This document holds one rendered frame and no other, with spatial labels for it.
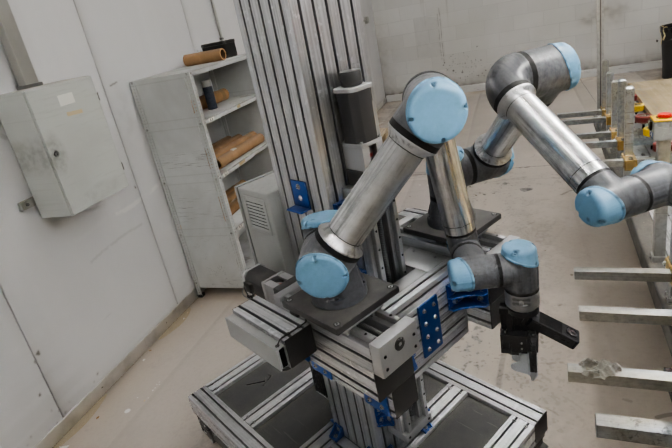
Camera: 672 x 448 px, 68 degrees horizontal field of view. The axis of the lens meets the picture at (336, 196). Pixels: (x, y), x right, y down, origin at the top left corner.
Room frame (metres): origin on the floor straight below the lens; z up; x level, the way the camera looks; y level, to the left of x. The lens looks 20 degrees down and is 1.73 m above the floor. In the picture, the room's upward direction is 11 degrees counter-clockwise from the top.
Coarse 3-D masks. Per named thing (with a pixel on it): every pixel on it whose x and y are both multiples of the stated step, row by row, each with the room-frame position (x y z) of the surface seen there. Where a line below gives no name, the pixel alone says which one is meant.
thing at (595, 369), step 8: (584, 360) 0.92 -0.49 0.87; (592, 360) 0.91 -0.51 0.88; (600, 360) 0.92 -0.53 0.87; (608, 360) 0.91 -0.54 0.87; (584, 368) 0.91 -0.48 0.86; (592, 368) 0.90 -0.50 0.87; (600, 368) 0.89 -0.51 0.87; (608, 368) 0.88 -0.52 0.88; (616, 368) 0.89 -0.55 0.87; (592, 376) 0.88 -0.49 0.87; (600, 376) 0.87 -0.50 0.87
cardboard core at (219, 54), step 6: (222, 48) 3.59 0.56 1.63; (192, 54) 3.65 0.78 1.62; (198, 54) 3.62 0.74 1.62; (204, 54) 3.60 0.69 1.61; (210, 54) 3.58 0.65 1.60; (216, 54) 3.56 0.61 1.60; (222, 54) 3.62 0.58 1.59; (186, 60) 3.65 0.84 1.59; (192, 60) 3.63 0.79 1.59; (198, 60) 3.61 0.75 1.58; (204, 60) 3.60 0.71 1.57; (210, 60) 3.59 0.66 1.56; (216, 60) 3.58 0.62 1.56
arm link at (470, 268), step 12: (456, 252) 1.04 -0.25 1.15; (468, 252) 1.00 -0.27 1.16; (480, 252) 1.01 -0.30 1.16; (456, 264) 0.97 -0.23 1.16; (468, 264) 0.96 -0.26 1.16; (480, 264) 0.95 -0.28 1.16; (492, 264) 0.95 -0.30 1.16; (456, 276) 0.95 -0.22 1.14; (468, 276) 0.94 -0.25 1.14; (480, 276) 0.94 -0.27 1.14; (492, 276) 0.93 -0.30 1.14; (456, 288) 0.95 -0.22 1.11; (468, 288) 0.94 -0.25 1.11; (480, 288) 0.94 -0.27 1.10
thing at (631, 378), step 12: (576, 372) 0.90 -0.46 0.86; (624, 372) 0.88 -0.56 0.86; (636, 372) 0.87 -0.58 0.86; (648, 372) 0.86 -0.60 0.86; (660, 372) 0.86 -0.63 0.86; (600, 384) 0.88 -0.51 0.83; (612, 384) 0.87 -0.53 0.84; (624, 384) 0.86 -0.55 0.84; (636, 384) 0.85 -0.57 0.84; (648, 384) 0.85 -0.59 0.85; (660, 384) 0.84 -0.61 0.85
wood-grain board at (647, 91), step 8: (656, 80) 3.26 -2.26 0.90; (664, 80) 3.22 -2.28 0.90; (640, 88) 3.14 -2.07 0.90; (648, 88) 3.10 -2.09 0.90; (656, 88) 3.06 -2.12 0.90; (664, 88) 3.02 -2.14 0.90; (640, 96) 2.95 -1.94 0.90; (648, 96) 2.92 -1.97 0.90; (656, 96) 2.88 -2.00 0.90; (664, 96) 2.85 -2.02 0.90; (648, 104) 2.75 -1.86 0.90; (656, 104) 2.72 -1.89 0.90; (664, 104) 2.69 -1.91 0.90; (648, 112) 2.64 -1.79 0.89; (656, 112) 2.58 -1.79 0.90
